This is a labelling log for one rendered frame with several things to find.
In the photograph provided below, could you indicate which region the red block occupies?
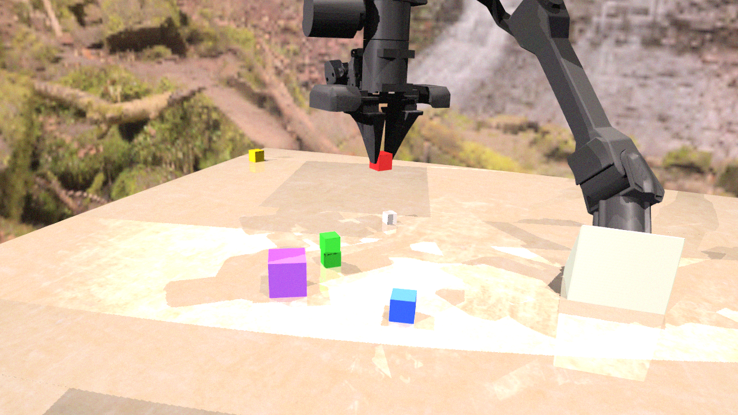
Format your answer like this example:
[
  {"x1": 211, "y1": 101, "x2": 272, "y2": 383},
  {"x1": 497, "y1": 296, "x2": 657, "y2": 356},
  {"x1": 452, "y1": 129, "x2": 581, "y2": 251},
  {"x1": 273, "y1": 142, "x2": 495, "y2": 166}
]
[{"x1": 370, "y1": 151, "x2": 393, "y2": 171}]

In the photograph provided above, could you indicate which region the small yellow cube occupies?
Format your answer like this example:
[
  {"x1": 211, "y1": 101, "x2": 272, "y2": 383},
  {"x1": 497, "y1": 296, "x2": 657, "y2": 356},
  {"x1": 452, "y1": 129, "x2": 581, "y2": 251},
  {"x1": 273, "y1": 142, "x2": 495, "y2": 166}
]
[{"x1": 249, "y1": 149, "x2": 265, "y2": 163}]

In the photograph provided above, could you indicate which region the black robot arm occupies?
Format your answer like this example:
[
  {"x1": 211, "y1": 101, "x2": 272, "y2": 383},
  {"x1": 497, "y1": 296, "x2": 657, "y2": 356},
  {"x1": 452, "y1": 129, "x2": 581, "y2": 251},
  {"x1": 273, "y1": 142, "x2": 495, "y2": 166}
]
[{"x1": 302, "y1": 0, "x2": 665, "y2": 233}]

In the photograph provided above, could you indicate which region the blue block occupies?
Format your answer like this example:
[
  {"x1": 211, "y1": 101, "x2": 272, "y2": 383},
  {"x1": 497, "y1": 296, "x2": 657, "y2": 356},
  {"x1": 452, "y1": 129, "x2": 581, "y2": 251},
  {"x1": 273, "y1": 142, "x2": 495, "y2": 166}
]
[{"x1": 389, "y1": 288, "x2": 417, "y2": 324}]

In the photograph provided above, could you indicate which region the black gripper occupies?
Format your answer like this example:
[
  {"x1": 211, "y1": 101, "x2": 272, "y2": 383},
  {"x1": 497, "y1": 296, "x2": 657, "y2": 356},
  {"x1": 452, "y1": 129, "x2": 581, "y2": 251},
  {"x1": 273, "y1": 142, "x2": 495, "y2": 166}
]
[{"x1": 310, "y1": 40, "x2": 451, "y2": 164}]

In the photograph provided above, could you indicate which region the purple cube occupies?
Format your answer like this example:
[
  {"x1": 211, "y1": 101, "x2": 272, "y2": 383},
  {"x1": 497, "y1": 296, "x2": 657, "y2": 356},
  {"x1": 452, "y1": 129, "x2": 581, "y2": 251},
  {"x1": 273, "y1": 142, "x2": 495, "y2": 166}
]
[{"x1": 268, "y1": 248, "x2": 307, "y2": 299}]

